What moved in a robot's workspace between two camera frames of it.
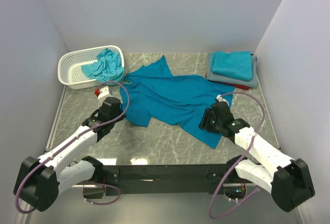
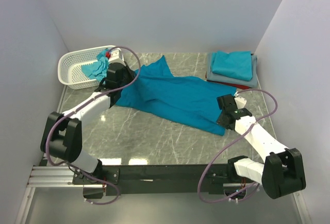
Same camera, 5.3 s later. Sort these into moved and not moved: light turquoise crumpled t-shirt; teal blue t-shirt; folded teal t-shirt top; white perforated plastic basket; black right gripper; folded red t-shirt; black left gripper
Moved: black right gripper; black left gripper; teal blue t-shirt
Not moved: white perforated plastic basket; folded red t-shirt; folded teal t-shirt top; light turquoise crumpled t-shirt
